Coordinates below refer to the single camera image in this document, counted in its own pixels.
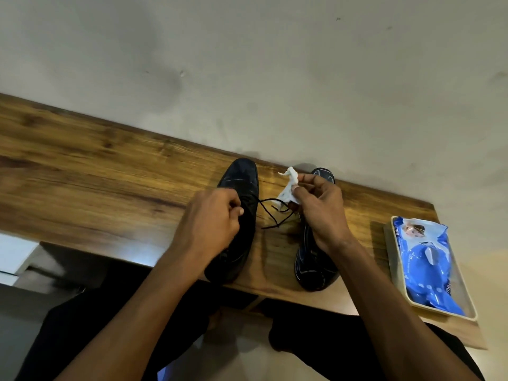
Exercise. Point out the black trousers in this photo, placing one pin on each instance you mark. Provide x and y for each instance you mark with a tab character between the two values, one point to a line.
71	329

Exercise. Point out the blue wet wipes packet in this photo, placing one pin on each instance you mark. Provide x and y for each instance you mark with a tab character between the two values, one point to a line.
428	261

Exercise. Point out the white wipe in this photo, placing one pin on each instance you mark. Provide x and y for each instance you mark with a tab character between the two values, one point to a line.
289	186

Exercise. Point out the person's right forearm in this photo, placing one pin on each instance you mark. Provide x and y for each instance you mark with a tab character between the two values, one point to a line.
389	313

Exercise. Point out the cream plastic tray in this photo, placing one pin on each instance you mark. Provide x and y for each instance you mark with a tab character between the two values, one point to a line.
401	273

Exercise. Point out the person's left fingers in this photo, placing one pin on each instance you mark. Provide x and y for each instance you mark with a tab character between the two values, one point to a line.
233	205

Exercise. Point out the person's left hand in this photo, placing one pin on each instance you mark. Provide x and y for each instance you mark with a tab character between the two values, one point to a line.
206	226

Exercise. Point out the black leather shoe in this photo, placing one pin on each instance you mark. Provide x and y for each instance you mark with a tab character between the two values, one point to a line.
238	234
313	269

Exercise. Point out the black shoelace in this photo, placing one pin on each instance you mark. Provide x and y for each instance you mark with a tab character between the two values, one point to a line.
272	202

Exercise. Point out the person's right hand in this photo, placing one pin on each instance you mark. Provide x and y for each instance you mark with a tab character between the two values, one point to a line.
323	216

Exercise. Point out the person's left forearm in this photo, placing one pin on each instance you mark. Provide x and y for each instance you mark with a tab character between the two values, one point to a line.
131	317

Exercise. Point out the person's right thumb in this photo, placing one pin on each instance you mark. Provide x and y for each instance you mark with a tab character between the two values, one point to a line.
306	178

